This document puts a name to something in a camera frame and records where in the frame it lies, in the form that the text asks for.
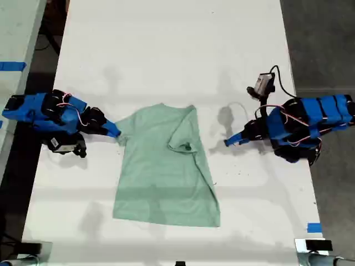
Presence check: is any pale green T-shirt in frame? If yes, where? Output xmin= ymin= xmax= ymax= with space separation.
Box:
xmin=111 ymin=103 xmax=222 ymax=228

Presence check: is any long blue tape strip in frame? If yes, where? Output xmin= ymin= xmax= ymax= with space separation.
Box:
xmin=0 ymin=61 xmax=27 ymax=72

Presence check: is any grey side table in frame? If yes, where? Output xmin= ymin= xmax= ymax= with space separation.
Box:
xmin=0 ymin=0 xmax=48 ymax=172

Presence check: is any white mounting plate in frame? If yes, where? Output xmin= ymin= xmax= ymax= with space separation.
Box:
xmin=294 ymin=238 xmax=333 ymax=253

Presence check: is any small black box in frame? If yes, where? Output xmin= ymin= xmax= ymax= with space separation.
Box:
xmin=305 ymin=239 xmax=333 ymax=251
xmin=21 ymin=242 xmax=42 ymax=253

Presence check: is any black camera stalk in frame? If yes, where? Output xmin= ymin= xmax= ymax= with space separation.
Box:
xmin=258 ymin=94 xmax=272 ymax=119
xmin=73 ymin=132 xmax=88 ymax=159

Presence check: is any black camera box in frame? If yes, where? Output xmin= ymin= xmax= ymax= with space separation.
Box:
xmin=41 ymin=135 xmax=80 ymax=155
xmin=246 ymin=72 xmax=277 ymax=100

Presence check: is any black camera cable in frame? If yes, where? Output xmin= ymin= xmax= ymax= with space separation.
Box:
xmin=270 ymin=65 xmax=297 ymax=98

